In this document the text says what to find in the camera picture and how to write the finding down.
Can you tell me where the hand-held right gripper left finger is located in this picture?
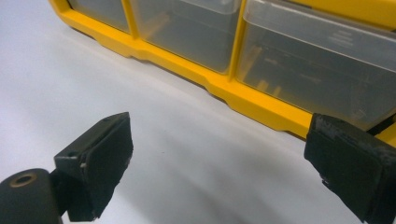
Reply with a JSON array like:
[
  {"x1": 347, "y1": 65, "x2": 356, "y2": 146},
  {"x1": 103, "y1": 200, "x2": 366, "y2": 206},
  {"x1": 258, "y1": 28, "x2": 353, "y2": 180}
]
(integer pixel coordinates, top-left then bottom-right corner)
[{"x1": 49, "y1": 111, "x2": 134, "y2": 222}]

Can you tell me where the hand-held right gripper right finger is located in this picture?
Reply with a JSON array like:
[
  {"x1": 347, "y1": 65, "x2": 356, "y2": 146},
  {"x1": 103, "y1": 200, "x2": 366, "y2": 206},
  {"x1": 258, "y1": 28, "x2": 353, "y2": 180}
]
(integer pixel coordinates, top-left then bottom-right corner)
[{"x1": 304, "y1": 112, "x2": 396, "y2": 224}]

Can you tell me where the clear plastic drawer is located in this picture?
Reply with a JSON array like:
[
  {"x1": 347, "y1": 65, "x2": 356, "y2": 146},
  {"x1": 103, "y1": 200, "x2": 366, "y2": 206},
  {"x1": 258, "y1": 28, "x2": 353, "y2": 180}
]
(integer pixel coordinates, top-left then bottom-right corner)
[{"x1": 235, "y1": 0, "x2": 396, "y2": 131}]

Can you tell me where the yellow and black drawer organizer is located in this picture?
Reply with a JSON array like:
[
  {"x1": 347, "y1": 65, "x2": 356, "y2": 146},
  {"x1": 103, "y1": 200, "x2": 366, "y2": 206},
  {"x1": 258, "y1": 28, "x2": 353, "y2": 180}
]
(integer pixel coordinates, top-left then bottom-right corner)
[{"x1": 48, "y1": 0, "x2": 396, "y2": 147}]

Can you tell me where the white table sheet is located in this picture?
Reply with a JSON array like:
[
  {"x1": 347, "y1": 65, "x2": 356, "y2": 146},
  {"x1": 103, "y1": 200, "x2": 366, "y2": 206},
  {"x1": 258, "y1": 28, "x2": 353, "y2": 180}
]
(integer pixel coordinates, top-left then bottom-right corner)
[{"x1": 0, "y1": 0, "x2": 368, "y2": 224}]

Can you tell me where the grid of clear drawers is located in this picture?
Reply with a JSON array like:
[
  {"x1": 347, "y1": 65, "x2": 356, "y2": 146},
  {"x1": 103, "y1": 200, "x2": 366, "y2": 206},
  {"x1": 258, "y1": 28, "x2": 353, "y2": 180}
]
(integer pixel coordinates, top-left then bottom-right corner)
[{"x1": 67, "y1": 0, "x2": 243, "y2": 75}]

